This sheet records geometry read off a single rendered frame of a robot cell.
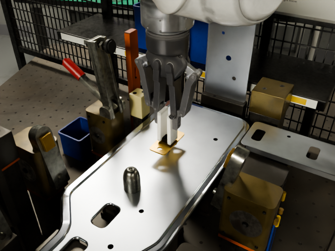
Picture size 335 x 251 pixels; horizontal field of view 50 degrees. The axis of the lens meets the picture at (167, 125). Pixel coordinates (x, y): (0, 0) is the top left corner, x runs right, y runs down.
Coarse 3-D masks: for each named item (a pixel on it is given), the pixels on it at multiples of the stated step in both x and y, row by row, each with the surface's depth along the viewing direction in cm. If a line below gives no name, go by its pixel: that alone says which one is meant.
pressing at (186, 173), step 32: (192, 128) 82; (224, 128) 82; (128, 160) 73; (160, 160) 73; (192, 160) 73; (224, 160) 73; (64, 192) 65; (96, 192) 66; (160, 192) 66; (192, 192) 66; (64, 224) 59; (128, 224) 60; (160, 224) 60
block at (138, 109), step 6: (138, 90) 83; (132, 96) 82; (138, 96) 81; (132, 102) 83; (138, 102) 82; (144, 102) 82; (132, 108) 84; (138, 108) 83; (144, 108) 83; (132, 114) 85; (138, 114) 84; (144, 114) 84; (138, 120) 85; (144, 120) 86
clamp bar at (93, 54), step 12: (96, 36) 71; (96, 48) 69; (108, 48) 68; (96, 60) 70; (108, 60) 73; (96, 72) 72; (108, 72) 74; (108, 84) 75; (108, 96) 74; (120, 108) 78
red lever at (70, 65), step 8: (64, 64) 77; (72, 64) 77; (72, 72) 77; (80, 72) 77; (80, 80) 78; (88, 80) 78; (88, 88) 78; (96, 88) 77; (96, 96) 78; (112, 104) 77
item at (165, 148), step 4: (180, 132) 76; (164, 136) 73; (180, 136) 75; (164, 140) 73; (176, 140) 74; (156, 144) 73; (160, 144) 73; (164, 144) 73; (172, 144) 73; (152, 148) 72; (156, 148) 72; (164, 148) 72; (168, 148) 72; (156, 152) 71; (160, 152) 71; (164, 152) 71
